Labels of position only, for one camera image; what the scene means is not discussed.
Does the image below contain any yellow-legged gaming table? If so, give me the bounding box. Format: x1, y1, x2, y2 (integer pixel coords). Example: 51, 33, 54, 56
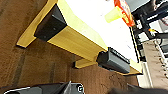
16, 0, 145, 76

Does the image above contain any orange snack bag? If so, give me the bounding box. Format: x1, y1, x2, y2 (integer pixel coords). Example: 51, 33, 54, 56
113, 0, 136, 28

